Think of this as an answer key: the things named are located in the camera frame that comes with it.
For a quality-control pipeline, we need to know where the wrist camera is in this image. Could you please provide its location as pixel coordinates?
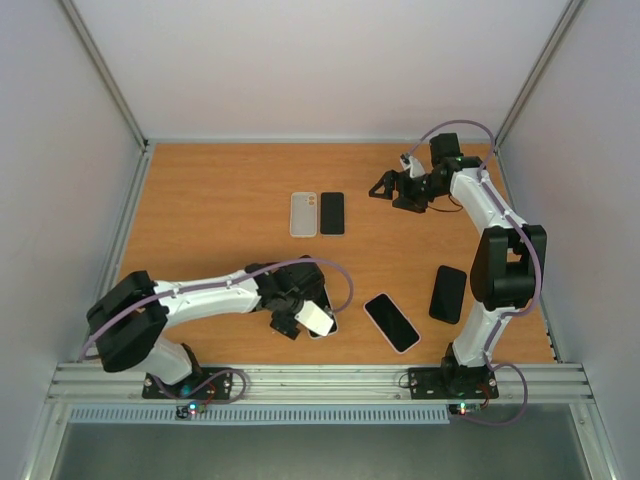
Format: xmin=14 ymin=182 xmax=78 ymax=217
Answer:
xmin=294 ymin=300 xmax=334 ymax=337
xmin=400 ymin=153 xmax=426 ymax=179

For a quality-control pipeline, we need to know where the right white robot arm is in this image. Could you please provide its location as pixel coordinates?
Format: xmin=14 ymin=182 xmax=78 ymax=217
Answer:
xmin=369 ymin=133 xmax=547 ymax=399

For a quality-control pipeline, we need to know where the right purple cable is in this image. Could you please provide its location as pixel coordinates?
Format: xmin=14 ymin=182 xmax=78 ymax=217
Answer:
xmin=407 ymin=118 xmax=544 ymax=427

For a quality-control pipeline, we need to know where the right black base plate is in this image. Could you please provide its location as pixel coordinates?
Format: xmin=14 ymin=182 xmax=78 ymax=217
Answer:
xmin=407 ymin=367 xmax=499 ymax=400

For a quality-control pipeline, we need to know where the white phone case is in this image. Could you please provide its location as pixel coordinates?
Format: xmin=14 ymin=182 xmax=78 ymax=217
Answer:
xmin=289 ymin=192 xmax=319 ymax=238

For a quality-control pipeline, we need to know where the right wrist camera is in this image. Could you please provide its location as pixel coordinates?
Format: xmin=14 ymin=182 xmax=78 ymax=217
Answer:
xmin=400 ymin=153 xmax=426 ymax=179

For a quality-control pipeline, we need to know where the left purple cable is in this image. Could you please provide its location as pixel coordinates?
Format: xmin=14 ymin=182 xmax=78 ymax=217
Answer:
xmin=79 ymin=257 xmax=355 ymax=404

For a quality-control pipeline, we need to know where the black smartphone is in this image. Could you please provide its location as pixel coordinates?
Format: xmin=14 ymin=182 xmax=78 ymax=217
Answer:
xmin=320 ymin=192 xmax=345 ymax=236

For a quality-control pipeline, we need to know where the left circuit board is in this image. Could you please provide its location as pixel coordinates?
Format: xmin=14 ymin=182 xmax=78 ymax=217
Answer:
xmin=175 ymin=402 xmax=207 ymax=420

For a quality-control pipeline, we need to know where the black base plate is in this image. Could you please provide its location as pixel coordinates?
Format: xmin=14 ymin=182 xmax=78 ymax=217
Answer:
xmin=407 ymin=367 xmax=499 ymax=400
xmin=141 ymin=367 xmax=239 ymax=401

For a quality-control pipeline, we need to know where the aluminium front rail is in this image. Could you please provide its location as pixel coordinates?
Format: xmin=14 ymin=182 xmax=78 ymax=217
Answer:
xmin=46 ymin=363 xmax=595 ymax=405

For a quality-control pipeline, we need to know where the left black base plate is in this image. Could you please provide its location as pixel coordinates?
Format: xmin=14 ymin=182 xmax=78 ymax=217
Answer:
xmin=141 ymin=367 xmax=239 ymax=401

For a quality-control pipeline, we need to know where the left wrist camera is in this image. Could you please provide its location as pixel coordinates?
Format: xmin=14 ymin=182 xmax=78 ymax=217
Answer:
xmin=294 ymin=300 xmax=334 ymax=337

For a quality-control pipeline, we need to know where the right circuit board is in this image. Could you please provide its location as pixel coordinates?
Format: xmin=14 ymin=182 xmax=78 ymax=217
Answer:
xmin=449 ymin=400 xmax=489 ymax=416

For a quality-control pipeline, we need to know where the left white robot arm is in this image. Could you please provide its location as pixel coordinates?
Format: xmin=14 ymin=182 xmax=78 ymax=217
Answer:
xmin=85 ymin=257 xmax=334 ymax=398

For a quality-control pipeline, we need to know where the circuit board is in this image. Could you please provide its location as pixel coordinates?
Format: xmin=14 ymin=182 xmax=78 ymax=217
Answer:
xmin=175 ymin=402 xmax=207 ymax=420
xmin=449 ymin=400 xmax=489 ymax=416

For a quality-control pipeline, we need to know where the phone in black case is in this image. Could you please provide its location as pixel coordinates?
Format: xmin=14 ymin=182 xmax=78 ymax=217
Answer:
xmin=429 ymin=265 xmax=467 ymax=325

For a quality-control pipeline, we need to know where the phone in white case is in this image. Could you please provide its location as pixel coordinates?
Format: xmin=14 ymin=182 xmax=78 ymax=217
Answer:
xmin=314 ymin=287 xmax=338 ymax=336

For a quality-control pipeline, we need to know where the phone in pink case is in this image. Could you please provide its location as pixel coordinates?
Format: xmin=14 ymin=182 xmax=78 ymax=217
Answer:
xmin=364 ymin=293 xmax=421 ymax=354

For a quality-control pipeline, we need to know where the grey slotted cable duct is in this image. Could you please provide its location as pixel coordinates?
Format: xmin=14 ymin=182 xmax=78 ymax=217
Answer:
xmin=68 ymin=405 xmax=450 ymax=426

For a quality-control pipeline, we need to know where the purple cable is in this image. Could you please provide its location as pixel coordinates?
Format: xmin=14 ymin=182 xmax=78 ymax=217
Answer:
xmin=407 ymin=118 xmax=544 ymax=427
xmin=79 ymin=257 xmax=355 ymax=404

